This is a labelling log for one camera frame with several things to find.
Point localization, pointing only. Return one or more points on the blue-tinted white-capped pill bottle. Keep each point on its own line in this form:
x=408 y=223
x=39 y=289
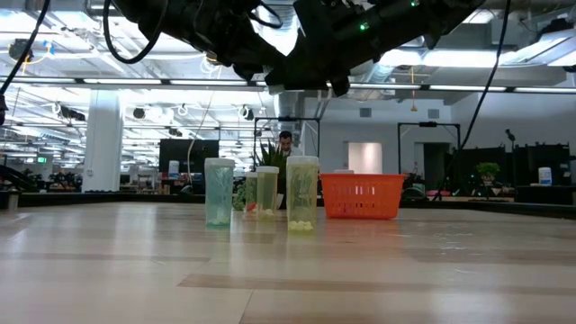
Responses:
x=219 y=193

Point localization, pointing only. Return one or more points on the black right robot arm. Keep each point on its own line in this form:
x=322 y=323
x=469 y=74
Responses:
x=427 y=22

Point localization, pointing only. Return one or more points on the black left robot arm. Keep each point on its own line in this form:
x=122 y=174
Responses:
x=135 y=11

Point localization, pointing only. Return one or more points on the orange plastic basket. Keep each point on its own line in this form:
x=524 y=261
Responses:
x=362 y=198

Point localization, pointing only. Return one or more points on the person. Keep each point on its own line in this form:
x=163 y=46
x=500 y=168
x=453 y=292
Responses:
x=285 y=140

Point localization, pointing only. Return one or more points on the yellow hanging pendant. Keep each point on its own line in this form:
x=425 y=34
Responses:
x=413 y=105

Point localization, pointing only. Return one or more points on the white door panel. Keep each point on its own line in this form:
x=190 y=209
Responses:
x=365 y=157

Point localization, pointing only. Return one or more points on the potted green succulent plant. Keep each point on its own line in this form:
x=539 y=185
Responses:
x=271 y=158

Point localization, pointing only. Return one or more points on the black monitor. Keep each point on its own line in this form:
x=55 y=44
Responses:
x=184 y=155

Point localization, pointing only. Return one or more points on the white canister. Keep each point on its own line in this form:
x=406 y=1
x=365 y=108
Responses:
x=545 y=176
x=173 y=170

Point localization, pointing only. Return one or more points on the white pillar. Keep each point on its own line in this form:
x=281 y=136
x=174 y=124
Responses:
x=102 y=144

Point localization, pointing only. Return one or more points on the black partition panel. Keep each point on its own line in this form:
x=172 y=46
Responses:
x=526 y=171
x=468 y=171

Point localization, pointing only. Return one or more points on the small potted green plant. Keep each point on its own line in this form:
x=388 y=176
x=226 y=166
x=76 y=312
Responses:
x=488 y=170

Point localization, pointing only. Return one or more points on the black microphone stand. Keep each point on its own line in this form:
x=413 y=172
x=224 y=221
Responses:
x=510 y=135

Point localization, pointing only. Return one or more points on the black ceiling device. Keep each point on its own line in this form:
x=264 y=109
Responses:
x=20 y=48

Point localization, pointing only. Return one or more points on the black gantry frame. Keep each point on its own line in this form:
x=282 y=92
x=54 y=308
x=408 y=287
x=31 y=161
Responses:
x=427 y=123
x=288 y=119

